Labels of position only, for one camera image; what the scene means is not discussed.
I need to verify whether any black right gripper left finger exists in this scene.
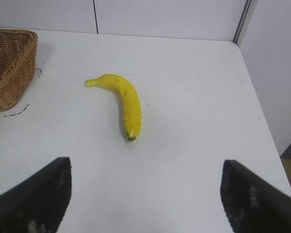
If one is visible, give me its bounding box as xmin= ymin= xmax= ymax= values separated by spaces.
xmin=0 ymin=156 xmax=72 ymax=233

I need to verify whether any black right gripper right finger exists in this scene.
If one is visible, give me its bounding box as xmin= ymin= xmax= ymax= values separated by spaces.
xmin=220 ymin=159 xmax=291 ymax=233

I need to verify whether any yellow banana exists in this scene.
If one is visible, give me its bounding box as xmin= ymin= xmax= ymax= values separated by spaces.
xmin=84 ymin=74 xmax=143 ymax=142

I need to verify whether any brown wicker basket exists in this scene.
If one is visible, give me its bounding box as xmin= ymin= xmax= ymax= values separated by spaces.
xmin=0 ymin=28 xmax=39 ymax=112

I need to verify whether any grey partition post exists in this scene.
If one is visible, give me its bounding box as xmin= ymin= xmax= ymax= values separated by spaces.
xmin=233 ymin=0 xmax=253 ymax=45

